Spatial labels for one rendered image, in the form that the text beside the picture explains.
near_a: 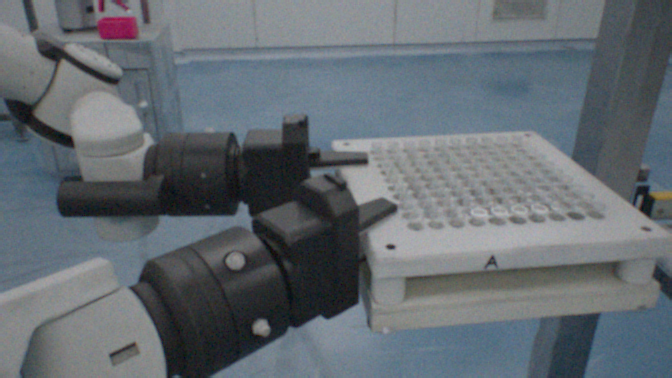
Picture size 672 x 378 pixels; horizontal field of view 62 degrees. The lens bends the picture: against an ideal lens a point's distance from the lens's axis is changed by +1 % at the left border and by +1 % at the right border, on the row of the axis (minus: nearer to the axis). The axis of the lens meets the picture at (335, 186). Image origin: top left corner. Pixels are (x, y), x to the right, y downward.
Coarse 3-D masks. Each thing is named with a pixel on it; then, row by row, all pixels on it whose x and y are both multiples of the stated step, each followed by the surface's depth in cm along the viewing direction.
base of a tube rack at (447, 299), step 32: (416, 288) 45; (448, 288) 46; (480, 288) 46; (512, 288) 46; (544, 288) 46; (576, 288) 46; (608, 288) 46; (640, 288) 46; (384, 320) 44; (416, 320) 44; (448, 320) 45; (480, 320) 45
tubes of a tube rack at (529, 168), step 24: (456, 144) 59; (480, 144) 59; (504, 144) 60; (408, 168) 54; (432, 168) 55; (456, 168) 54; (480, 168) 54; (504, 168) 56; (528, 168) 54; (432, 192) 50; (456, 192) 49; (480, 192) 50; (504, 192) 50; (528, 192) 51; (552, 192) 50
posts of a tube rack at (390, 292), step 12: (624, 264) 46; (636, 264) 46; (648, 264) 45; (372, 276) 44; (624, 276) 47; (636, 276) 46; (648, 276) 46; (372, 288) 44; (384, 288) 43; (396, 288) 43; (384, 300) 43; (396, 300) 43
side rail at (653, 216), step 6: (648, 198) 71; (648, 204) 71; (654, 204) 70; (660, 204) 71; (666, 204) 71; (648, 210) 72; (654, 210) 71; (660, 210) 71; (666, 210) 71; (648, 216) 72; (654, 216) 71; (660, 216) 71; (666, 216) 71
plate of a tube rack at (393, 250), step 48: (336, 144) 61; (384, 144) 62; (432, 144) 62; (384, 192) 51; (384, 240) 43; (432, 240) 44; (480, 240) 44; (528, 240) 44; (576, 240) 44; (624, 240) 44
